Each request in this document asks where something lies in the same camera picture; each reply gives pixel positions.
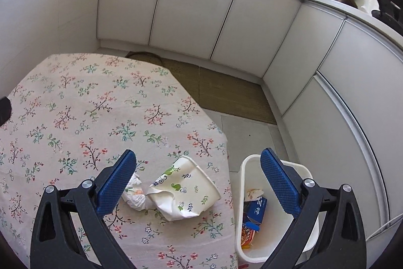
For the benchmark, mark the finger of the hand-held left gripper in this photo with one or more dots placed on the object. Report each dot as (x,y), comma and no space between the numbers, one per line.
(4,111)

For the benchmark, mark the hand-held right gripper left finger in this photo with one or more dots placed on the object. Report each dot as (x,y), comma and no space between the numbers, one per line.
(116,184)

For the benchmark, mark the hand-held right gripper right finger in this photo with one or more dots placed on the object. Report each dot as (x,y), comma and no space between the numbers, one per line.
(280,184)

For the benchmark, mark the floral tissue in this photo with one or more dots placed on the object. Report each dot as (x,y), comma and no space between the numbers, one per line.
(255,194)
(137,199)

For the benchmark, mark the blue cardboard box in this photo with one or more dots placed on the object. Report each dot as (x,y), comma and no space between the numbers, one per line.
(256,210)

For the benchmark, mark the white plastic waste bin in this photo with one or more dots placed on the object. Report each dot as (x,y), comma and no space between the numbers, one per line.
(274,234)

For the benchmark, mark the instant noodle paper bowl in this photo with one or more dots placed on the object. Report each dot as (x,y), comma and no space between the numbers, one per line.
(247,236)

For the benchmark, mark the floral paper cup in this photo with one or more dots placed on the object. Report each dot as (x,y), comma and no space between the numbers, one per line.
(189,184)

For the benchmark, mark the floral tablecloth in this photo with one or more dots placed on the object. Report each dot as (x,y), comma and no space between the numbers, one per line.
(78,98)

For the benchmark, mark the large brown floor mat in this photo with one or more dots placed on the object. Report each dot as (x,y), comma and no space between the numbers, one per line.
(233,95)

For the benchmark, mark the small brown floor mat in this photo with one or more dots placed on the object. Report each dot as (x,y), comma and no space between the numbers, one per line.
(179,80)

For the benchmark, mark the white kitchen cabinets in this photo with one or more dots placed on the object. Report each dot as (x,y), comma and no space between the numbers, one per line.
(189,4)

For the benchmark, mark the black wok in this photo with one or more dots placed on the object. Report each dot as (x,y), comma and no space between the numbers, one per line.
(385,15)

